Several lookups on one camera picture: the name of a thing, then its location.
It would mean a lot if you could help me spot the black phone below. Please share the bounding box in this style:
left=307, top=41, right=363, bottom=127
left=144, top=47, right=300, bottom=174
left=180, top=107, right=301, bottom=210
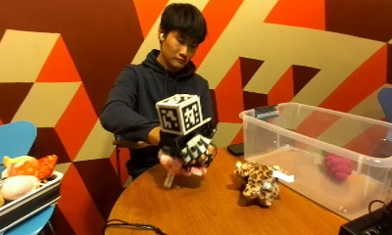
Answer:
left=227, top=142, right=245, bottom=158

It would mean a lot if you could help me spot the white cube with black markers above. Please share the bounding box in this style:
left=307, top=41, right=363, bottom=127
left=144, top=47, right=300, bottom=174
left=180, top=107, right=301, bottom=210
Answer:
left=155, top=93, right=205, bottom=136

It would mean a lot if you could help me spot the brown chair armrest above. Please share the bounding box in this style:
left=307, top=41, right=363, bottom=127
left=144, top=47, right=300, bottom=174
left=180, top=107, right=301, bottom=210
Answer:
left=111, top=139, right=154, bottom=150

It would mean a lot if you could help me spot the leopard print soft toy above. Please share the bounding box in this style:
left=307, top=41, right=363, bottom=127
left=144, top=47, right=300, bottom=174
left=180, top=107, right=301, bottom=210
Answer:
left=232, top=160, right=295, bottom=208

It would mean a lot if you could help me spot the the person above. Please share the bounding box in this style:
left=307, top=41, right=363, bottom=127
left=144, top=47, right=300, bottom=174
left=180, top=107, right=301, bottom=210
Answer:
left=99, top=3, right=216, bottom=180

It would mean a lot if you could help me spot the clear plastic storage bin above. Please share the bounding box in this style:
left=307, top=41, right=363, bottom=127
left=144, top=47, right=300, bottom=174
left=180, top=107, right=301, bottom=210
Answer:
left=237, top=102, right=392, bottom=221

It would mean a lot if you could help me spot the pink grape soft toy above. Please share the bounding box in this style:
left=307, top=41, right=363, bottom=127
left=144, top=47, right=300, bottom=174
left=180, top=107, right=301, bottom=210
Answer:
left=323, top=153, right=356, bottom=181

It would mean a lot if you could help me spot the orange soft toy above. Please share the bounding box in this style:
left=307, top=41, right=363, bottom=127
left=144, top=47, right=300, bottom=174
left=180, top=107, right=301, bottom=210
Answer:
left=0, top=154, right=59, bottom=181

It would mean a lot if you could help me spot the grey tray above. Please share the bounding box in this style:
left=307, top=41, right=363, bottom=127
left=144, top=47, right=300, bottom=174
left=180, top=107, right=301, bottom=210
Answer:
left=0, top=170, right=66, bottom=235

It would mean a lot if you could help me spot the white and pink soft toy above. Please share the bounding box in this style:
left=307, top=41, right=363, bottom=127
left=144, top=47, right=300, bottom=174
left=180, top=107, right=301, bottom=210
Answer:
left=0, top=174, right=42, bottom=202

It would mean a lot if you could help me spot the black electronic device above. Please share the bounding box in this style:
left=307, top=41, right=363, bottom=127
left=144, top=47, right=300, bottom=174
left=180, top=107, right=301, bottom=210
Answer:
left=337, top=195, right=392, bottom=235

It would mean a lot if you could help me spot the black cable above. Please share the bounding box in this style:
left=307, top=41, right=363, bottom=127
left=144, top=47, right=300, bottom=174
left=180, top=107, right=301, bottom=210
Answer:
left=367, top=195, right=392, bottom=216
left=102, top=218, right=170, bottom=235

